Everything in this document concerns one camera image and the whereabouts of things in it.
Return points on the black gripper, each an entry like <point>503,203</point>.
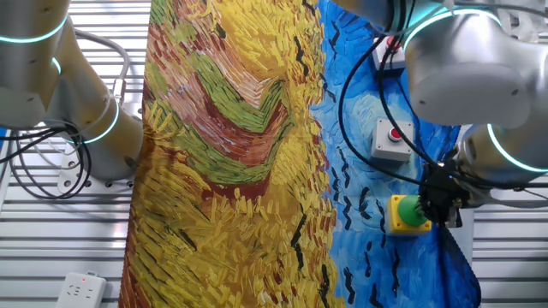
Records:
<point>443,192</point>

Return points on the yellow box green mushroom button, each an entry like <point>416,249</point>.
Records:
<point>396,218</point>

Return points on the grey box red button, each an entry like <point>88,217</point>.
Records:
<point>383,145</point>

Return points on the white box red mushroom button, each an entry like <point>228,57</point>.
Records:
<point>387,62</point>

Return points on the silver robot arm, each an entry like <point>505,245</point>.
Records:
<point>471,77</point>

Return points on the Van Gogh painting tablecloth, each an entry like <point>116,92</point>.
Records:
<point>235,171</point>

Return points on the crumpled white plastic bag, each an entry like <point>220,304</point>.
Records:
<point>522,27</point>

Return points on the white power strip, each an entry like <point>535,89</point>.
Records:
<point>79,293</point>

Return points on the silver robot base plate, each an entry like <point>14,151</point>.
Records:
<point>68,179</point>

